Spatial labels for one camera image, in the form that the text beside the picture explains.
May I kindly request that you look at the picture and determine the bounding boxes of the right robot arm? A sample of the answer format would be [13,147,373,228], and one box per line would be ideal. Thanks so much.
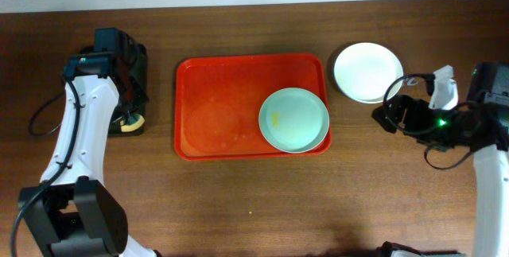
[372,62,508,256]

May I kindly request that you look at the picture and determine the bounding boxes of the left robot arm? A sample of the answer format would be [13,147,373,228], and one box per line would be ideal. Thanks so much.
[10,28,159,256]

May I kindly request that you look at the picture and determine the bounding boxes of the light blue plate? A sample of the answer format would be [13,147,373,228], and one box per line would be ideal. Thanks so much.
[348,91,398,104]

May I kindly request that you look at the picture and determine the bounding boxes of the yellow green sponge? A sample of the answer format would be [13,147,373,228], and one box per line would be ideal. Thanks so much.
[120,114,145,133]

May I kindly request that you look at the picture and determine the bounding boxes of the white plate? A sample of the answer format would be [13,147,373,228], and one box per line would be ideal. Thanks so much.
[333,42,403,99]

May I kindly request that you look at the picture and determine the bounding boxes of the black rectangular water tray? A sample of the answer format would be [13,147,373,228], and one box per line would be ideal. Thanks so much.
[70,41,149,138]

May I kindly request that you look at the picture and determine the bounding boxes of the light green plate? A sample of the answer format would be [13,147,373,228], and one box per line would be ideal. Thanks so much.
[258,88,330,154]

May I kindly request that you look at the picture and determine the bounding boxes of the red plastic tray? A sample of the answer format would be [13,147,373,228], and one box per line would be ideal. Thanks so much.
[174,53,327,162]

